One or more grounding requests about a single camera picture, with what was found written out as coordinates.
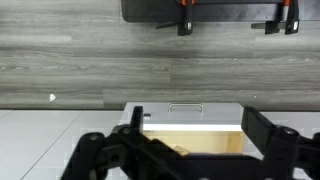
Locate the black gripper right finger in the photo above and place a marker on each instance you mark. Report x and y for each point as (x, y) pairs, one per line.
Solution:
(283, 150)

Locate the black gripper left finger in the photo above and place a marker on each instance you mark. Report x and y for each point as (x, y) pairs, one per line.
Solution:
(100, 150)

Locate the white wooden drawer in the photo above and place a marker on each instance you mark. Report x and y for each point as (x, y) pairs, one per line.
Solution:
(200, 118)

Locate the white cabinet door with lock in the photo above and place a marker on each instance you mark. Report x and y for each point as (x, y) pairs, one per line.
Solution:
(83, 126)

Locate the small white floor scrap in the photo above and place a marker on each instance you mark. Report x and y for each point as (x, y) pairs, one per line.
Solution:
(52, 97)

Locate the white base cabinet row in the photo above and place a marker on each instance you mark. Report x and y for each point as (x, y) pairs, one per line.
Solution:
(23, 133)

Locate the black orange bar clamp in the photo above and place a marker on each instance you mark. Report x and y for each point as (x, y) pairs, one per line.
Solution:
(292, 20)
(185, 23)

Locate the black table plate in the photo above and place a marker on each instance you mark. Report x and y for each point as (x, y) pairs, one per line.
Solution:
(226, 12)

